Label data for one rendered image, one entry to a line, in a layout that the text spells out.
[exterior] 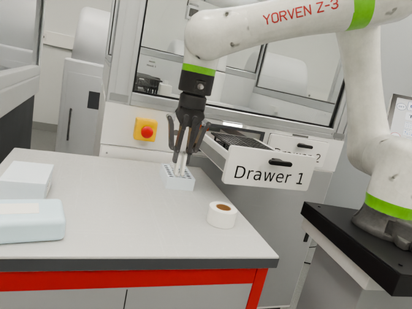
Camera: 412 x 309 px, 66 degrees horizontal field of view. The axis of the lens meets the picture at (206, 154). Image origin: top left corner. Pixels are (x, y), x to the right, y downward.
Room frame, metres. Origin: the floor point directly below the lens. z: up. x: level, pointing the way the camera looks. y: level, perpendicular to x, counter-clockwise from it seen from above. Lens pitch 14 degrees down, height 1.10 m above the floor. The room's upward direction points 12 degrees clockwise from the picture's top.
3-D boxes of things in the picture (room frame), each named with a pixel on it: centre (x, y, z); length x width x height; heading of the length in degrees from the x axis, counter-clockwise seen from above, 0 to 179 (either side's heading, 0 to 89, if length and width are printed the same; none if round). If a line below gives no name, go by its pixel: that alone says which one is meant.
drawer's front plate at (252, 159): (0.91, -0.20, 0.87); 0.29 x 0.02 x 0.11; 111
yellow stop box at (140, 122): (1.07, 0.22, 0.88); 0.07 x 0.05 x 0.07; 111
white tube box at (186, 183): (0.94, 0.07, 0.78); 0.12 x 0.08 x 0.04; 20
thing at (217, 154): (1.10, -0.12, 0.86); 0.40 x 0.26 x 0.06; 21
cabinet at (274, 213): (1.67, 0.05, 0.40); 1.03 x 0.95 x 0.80; 111
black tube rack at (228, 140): (1.10, -0.12, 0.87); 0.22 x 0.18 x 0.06; 21
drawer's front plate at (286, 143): (1.32, -0.37, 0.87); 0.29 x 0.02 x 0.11; 111
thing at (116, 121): (1.67, 0.06, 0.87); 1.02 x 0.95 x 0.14; 111
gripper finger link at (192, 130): (0.90, 0.05, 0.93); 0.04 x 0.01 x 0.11; 20
